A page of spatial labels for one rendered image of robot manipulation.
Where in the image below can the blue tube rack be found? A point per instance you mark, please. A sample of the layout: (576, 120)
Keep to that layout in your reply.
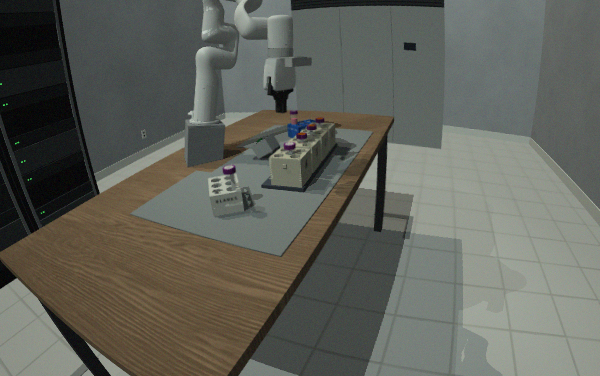
(293, 129)

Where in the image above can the beige bucket adapter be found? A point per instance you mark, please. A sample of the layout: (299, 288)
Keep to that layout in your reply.
(290, 170)

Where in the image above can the beige square adapter with five holes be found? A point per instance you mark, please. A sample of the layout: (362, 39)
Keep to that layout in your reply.
(323, 135)
(331, 133)
(315, 150)

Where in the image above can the grey bench mat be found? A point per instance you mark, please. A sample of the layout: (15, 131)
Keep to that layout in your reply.
(272, 218)

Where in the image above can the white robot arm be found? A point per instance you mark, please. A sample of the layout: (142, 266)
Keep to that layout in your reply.
(214, 30)

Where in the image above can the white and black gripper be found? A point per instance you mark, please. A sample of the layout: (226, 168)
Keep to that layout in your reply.
(281, 81)

